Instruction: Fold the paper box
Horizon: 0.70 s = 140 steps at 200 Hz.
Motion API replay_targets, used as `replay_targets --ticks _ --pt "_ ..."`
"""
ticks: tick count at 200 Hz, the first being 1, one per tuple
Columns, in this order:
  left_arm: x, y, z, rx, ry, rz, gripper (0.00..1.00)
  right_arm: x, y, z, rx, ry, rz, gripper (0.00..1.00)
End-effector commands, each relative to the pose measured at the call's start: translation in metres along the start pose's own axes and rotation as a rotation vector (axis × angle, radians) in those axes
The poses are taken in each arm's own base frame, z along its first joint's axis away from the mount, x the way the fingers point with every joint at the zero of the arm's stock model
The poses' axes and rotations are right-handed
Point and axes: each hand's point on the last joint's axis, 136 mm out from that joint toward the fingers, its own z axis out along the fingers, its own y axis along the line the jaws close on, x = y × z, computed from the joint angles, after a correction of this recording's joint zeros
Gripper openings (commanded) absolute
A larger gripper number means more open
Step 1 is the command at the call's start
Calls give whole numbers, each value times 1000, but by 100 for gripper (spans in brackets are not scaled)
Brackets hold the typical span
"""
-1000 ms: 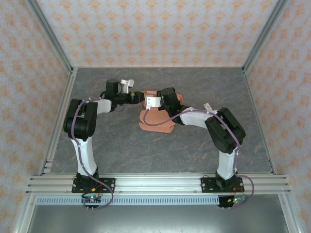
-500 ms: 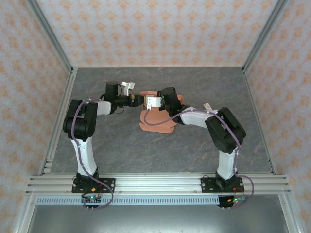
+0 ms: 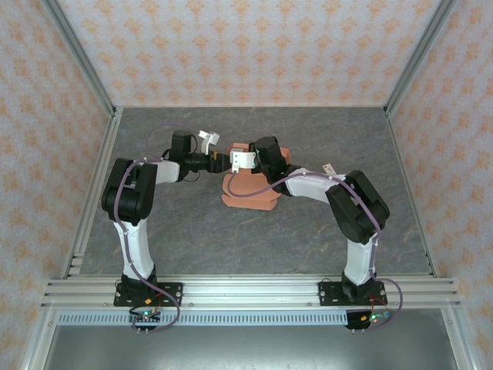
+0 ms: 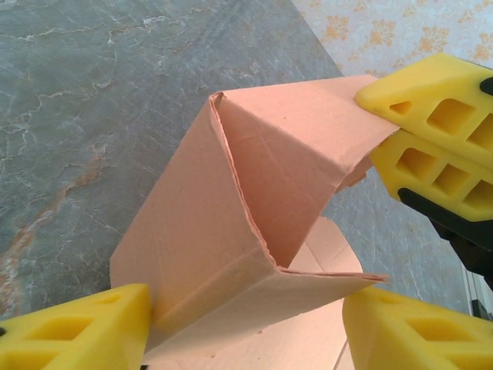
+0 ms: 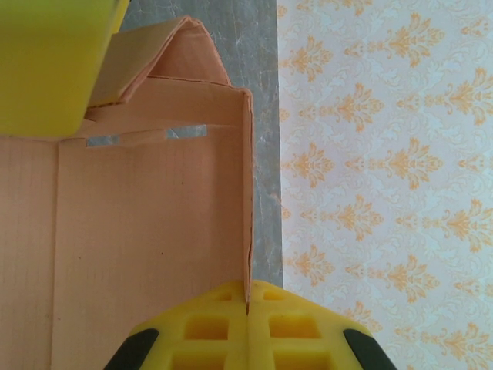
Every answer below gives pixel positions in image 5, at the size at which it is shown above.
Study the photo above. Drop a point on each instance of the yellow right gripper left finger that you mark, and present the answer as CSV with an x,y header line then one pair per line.
x,y
215,308

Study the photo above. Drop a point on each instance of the orange cardboard paper box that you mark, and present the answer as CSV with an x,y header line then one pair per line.
x,y
154,212

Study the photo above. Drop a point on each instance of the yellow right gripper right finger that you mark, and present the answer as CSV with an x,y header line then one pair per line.
x,y
285,308

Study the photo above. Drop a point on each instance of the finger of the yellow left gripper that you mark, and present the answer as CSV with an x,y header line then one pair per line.
x,y
42,65

